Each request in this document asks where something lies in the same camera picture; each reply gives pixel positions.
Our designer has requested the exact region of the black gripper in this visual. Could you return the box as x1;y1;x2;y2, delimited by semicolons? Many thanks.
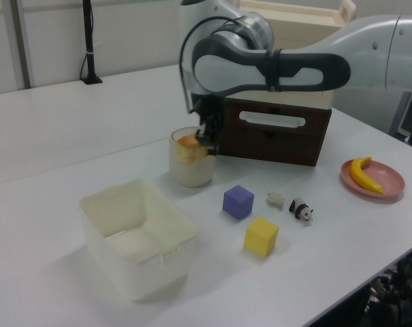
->
195;97;227;157

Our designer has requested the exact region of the toasted bread slice toy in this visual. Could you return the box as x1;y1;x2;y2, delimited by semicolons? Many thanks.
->
176;134;210;165

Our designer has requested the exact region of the cream plastic basket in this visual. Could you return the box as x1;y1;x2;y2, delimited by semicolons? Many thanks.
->
78;179;200;304

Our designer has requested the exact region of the beige lidded trash bin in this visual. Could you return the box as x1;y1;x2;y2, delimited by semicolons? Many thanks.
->
168;126;216;188

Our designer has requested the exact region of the purple foam cube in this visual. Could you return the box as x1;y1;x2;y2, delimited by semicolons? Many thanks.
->
222;184;255;221

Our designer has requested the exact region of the dark brown wooden drawer box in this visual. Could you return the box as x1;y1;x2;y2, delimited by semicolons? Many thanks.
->
219;96;332;167

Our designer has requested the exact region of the small white crumpled figurine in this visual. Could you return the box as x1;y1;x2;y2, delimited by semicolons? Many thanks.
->
266;191;284;208

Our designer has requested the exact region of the yellow foam cube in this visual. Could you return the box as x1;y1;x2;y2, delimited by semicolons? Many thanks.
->
243;216;280;257

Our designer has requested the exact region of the black white panda figurine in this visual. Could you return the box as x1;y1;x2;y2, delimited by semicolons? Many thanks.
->
288;197;315;226

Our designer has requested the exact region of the yellow toy banana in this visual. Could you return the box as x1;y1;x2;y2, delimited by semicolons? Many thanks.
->
349;156;385;195

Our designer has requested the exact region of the black pole stand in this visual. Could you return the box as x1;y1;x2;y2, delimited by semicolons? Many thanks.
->
80;0;103;85

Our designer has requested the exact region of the pink plate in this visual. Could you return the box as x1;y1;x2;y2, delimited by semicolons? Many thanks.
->
340;159;406;204

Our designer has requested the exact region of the grey white computer case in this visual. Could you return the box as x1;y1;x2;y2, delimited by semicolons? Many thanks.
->
396;91;412;153

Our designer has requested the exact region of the black clutter under table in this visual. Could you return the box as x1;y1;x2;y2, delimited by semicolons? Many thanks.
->
362;238;412;327

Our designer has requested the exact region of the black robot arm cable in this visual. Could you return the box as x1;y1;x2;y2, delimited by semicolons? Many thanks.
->
178;15;242;115

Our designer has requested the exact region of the cream storage box with handles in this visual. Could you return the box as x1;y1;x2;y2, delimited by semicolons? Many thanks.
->
232;0;357;109

